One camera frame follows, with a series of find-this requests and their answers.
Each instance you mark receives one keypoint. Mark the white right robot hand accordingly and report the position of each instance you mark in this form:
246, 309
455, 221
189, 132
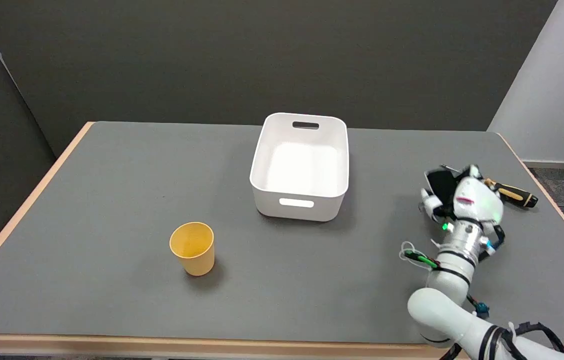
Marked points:
477, 197

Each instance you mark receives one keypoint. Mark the black blackboard eraser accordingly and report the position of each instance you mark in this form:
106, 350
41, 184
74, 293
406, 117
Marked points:
441, 184

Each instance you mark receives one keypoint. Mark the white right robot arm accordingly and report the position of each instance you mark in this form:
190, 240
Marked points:
454, 295

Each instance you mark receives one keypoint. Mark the white plastic storage container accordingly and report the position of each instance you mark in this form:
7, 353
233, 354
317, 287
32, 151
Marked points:
301, 167

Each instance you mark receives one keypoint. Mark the black and yellow screwdriver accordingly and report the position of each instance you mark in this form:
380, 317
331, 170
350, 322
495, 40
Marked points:
512, 192

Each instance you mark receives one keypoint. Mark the gray table mat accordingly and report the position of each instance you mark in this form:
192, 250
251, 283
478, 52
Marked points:
262, 235

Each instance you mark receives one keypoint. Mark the yellow plastic cup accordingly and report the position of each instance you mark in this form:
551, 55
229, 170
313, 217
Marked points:
193, 248

